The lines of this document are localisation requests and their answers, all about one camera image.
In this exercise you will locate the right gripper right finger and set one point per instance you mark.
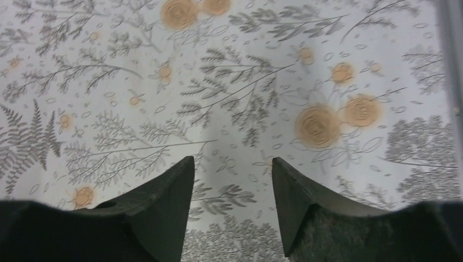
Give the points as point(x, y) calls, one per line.
point(318, 224)

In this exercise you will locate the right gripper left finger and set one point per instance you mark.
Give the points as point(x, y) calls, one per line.
point(148, 223)

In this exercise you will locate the floral table mat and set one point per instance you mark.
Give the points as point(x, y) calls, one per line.
point(98, 97)

